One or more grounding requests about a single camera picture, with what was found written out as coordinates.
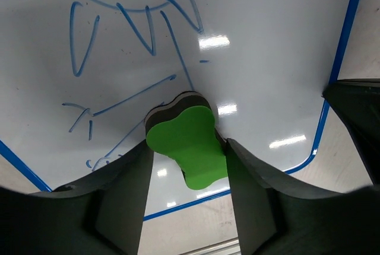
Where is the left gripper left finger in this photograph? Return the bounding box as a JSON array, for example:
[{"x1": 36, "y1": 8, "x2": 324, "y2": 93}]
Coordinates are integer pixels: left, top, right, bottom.
[{"x1": 1, "y1": 142, "x2": 153, "y2": 254}]

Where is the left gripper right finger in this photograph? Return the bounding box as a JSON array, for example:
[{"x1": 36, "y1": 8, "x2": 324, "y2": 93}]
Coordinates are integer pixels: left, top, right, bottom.
[{"x1": 226, "y1": 139, "x2": 379, "y2": 254}]

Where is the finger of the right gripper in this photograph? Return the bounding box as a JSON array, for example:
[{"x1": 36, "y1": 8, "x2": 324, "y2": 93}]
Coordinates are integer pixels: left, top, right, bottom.
[{"x1": 322, "y1": 78, "x2": 379, "y2": 184}]

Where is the green whiteboard eraser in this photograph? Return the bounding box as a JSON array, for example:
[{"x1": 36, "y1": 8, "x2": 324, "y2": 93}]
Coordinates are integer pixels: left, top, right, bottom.
[{"x1": 144, "y1": 91, "x2": 227, "y2": 190}]

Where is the blue framed small whiteboard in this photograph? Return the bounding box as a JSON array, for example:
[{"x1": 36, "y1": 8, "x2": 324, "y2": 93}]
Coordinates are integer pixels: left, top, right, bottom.
[{"x1": 0, "y1": 0, "x2": 369, "y2": 222}]

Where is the aluminium mounting rail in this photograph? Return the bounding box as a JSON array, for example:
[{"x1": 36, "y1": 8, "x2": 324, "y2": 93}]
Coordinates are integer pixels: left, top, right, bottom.
[{"x1": 181, "y1": 237, "x2": 241, "y2": 255}]

